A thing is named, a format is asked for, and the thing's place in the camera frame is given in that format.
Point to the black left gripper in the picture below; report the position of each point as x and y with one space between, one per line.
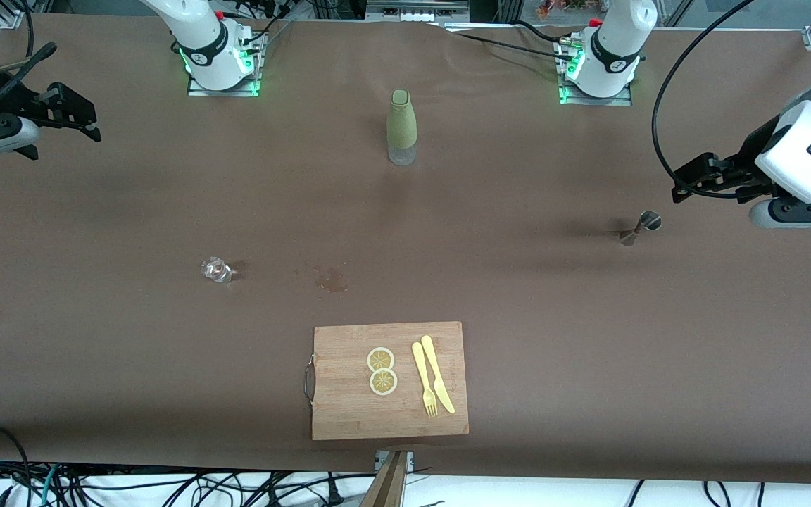
748 159

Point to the steel jigger measuring cup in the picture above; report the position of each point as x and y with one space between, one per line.
648 222

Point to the small clear glass cup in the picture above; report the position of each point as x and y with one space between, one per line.
217 270

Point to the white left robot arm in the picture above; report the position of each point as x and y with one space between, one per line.
613 49

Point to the brown table cover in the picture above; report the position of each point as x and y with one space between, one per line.
588 352

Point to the green sleeved glass bottle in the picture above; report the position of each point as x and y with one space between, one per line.
401 120

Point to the yellow plastic knife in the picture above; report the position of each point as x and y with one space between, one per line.
434 366

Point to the grey equipment box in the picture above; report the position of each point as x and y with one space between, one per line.
416 8

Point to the yellow plastic fork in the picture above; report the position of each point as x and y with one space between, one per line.
419 366

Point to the lemon slice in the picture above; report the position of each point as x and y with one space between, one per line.
383 383
380 358

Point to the wooden cutting board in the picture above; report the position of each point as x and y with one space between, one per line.
349 415

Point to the small metal bracket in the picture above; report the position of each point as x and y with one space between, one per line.
379 459

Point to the wooden post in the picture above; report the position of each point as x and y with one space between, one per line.
388 486

